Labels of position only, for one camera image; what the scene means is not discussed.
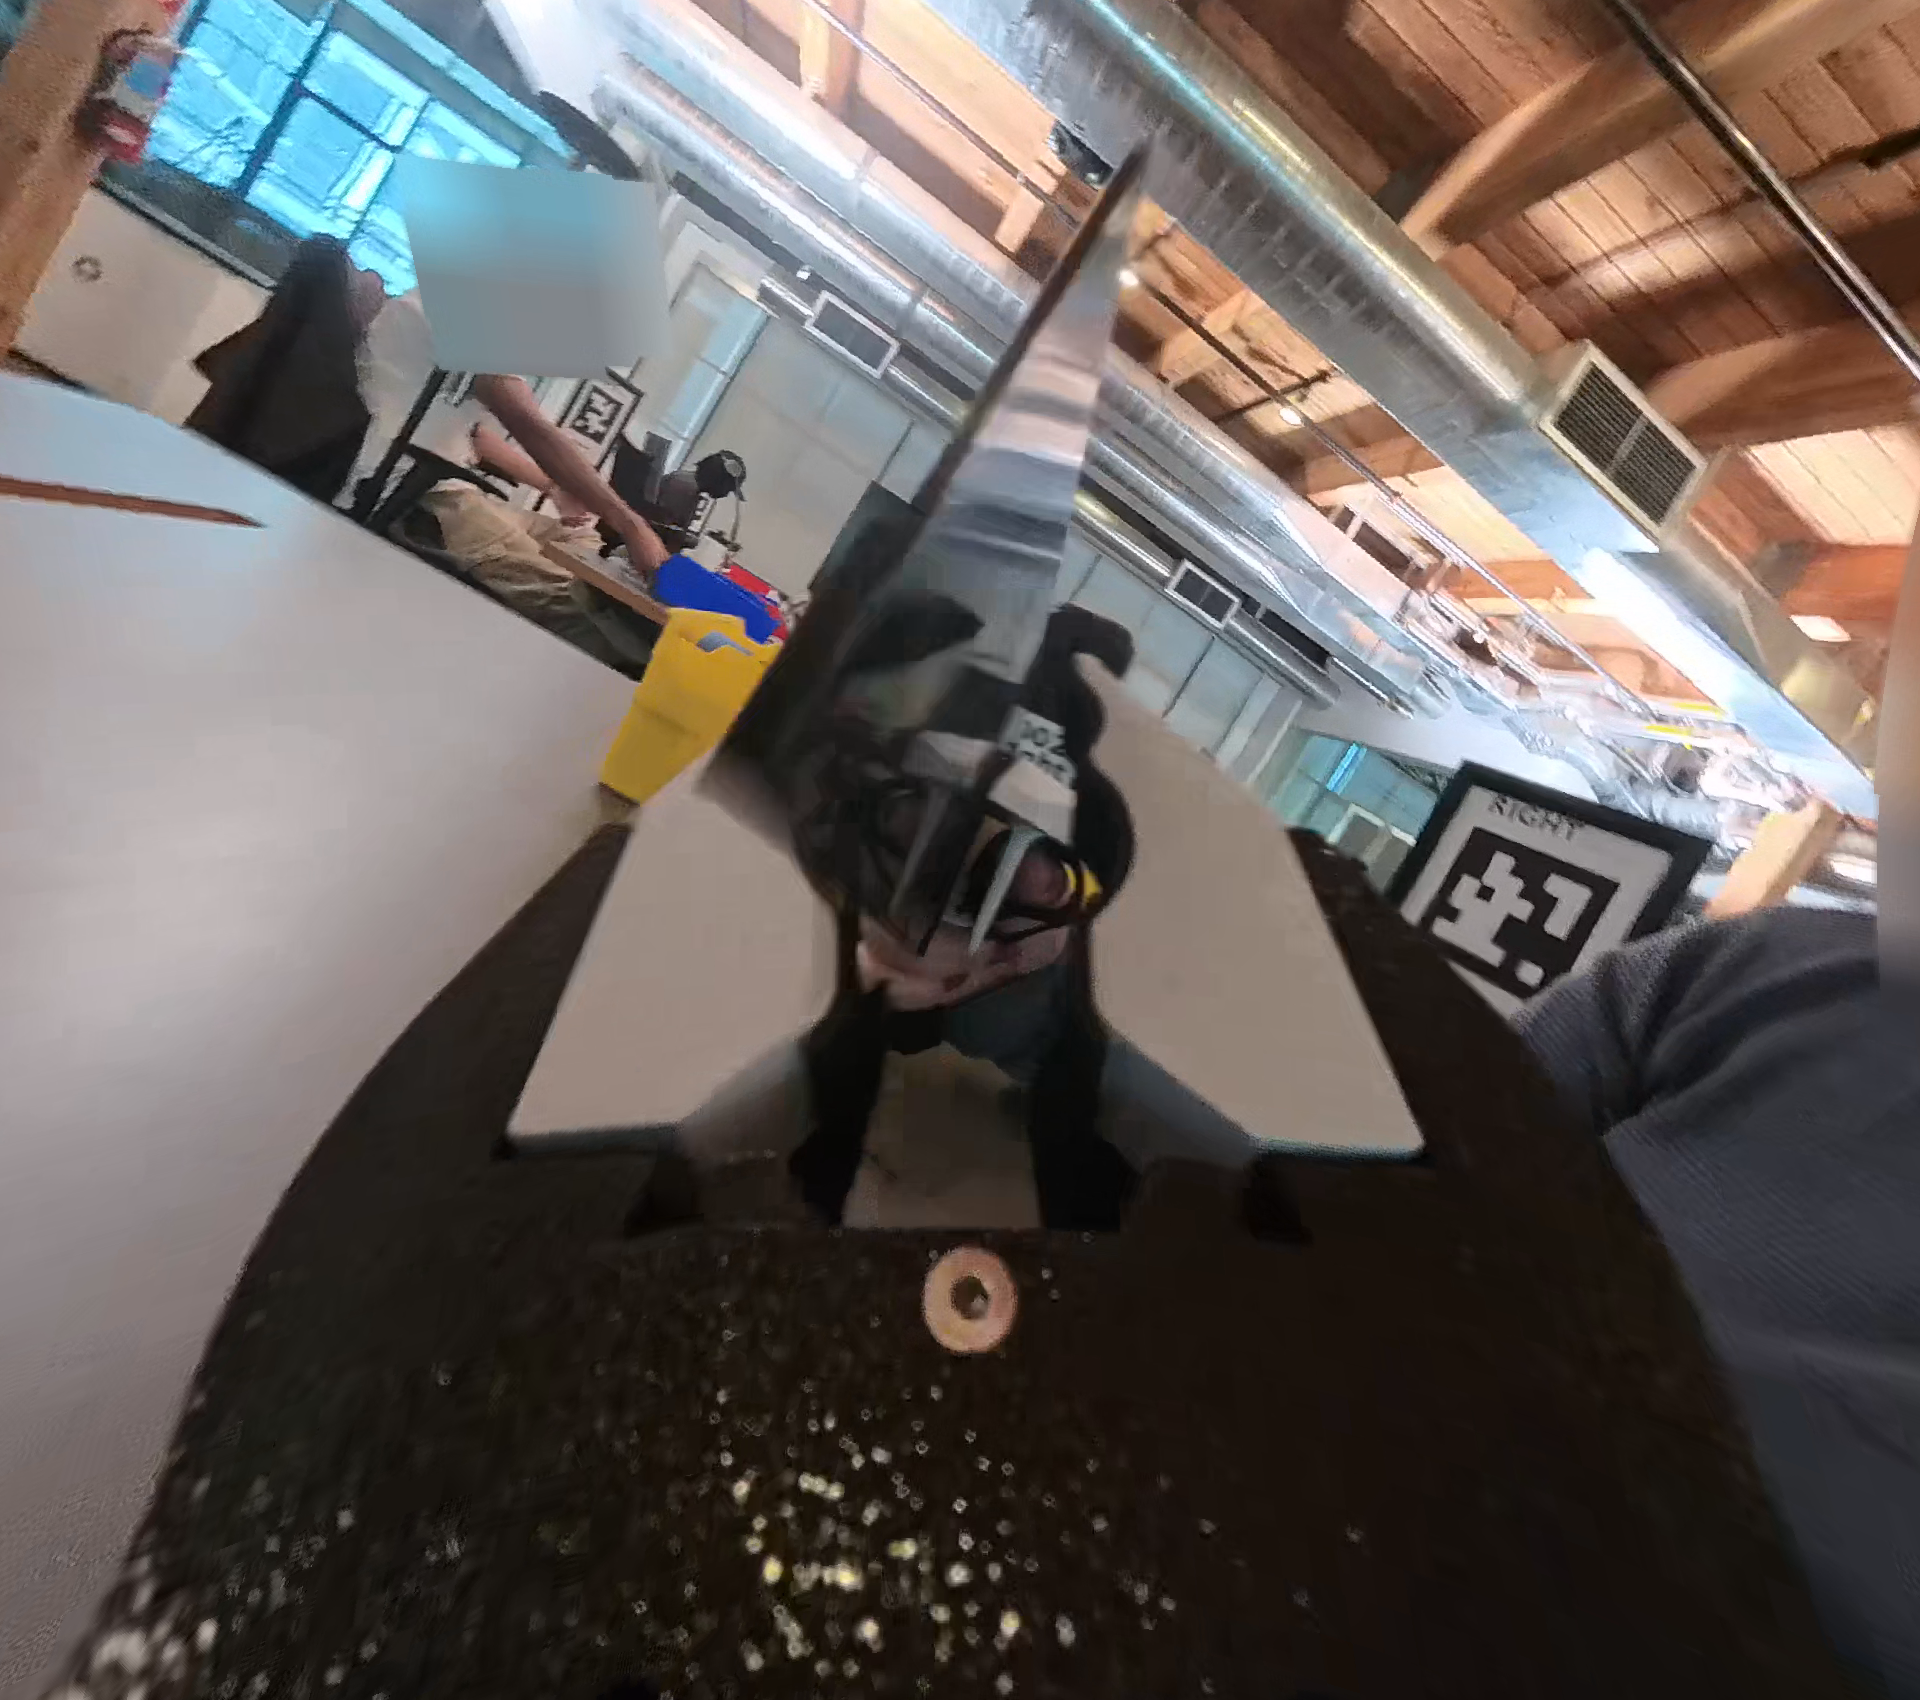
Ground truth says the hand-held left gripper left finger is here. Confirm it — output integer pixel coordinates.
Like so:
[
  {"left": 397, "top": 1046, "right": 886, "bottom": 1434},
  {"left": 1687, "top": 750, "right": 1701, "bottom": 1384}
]
[{"left": 509, "top": 761, "right": 893, "bottom": 1225}]

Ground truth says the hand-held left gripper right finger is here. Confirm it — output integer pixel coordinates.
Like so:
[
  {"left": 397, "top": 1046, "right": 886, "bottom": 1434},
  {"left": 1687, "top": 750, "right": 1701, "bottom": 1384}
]
[{"left": 1032, "top": 603, "right": 1427, "bottom": 1229}]

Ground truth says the yellow plastic bin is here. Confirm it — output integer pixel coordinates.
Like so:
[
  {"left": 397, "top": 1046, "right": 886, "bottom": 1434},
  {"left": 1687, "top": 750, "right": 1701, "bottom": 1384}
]
[{"left": 600, "top": 607, "right": 786, "bottom": 805}]

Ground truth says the dark brown board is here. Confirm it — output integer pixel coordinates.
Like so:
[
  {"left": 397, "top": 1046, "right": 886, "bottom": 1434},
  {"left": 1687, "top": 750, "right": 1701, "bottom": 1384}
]
[{"left": 696, "top": 140, "right": 1157, "bottom": 1087}]

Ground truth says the person's right forearm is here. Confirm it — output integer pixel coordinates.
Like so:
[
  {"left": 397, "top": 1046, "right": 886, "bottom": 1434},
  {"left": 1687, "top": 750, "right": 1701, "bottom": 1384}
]
[{"left": 1514, "top": 903, "right": 1920, "bottom": 1281}]

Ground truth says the large framed marker sign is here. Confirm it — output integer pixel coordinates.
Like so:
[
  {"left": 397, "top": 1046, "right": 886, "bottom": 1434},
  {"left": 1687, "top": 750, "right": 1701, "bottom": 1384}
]
[{"left": 1386, "top": 761, "right": 1716, "bottom": 1009}]

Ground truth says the wooden office desk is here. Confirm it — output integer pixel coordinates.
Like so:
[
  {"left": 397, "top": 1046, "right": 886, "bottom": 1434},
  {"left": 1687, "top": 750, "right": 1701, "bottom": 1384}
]
[{"left": 545, "top": 530, "right": 670, "bottom": 621}]

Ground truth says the small blue plastic bin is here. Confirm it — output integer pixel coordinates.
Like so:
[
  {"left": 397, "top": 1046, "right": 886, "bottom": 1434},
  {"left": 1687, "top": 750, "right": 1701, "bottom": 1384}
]
[{"left": 652, "top": 554, "right": 786, "bottom": 643}]

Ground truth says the small framed marker sign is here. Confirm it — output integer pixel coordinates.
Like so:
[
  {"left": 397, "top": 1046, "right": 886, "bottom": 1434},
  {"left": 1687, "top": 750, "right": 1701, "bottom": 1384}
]
[{"left": 565, "top": 373, "right": 648, "bottom": 469}]

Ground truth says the office chair with brown jacket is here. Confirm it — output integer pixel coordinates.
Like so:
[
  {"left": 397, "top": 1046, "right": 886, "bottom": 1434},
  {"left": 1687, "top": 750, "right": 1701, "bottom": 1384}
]
[{"left": 185, "top": 234, "right": 377, "bottom": 501}]

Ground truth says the black floor lamp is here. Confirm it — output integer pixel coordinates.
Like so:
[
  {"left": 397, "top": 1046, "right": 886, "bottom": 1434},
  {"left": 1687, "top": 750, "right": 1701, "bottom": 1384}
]
[{"left": 531, "top": 86, "right": 654, "bottom": 183}]

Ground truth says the white recycling cabinet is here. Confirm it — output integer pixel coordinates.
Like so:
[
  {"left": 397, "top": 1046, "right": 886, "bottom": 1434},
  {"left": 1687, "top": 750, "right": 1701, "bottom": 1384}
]
[{"left": 17, "top": 188, "right": 271, "bottom": 419}]

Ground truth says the large paned window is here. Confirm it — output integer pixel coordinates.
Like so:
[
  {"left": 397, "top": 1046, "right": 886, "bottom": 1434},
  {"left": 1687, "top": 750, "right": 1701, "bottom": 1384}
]
[{"left": 141, "top": 0, "right": 579, "bottom": 284}]

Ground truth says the red fire extinguisher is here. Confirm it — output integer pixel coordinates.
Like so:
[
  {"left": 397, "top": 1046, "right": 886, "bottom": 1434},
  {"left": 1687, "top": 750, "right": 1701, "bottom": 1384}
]
[{"left": 82, "top": 31, "right": 180, "bottom": 163}]

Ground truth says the large silver duct with grilles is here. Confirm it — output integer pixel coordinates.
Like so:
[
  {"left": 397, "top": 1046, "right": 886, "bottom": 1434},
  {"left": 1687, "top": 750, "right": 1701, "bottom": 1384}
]
[{"left": 854, "top": 0, "right": 1877, "bottom": 772}]

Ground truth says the silver ventilation duct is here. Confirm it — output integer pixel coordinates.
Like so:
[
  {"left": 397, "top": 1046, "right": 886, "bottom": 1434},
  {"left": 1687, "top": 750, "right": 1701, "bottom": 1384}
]
[{"left": 570, "top": 0, "right": 1441, "bottom": 711}]

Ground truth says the wooden post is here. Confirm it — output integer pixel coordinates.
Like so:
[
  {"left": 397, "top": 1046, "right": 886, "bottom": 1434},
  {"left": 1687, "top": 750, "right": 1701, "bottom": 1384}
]
[{"left": 0, "top": 0, "right": 294, "bottom": 352}]

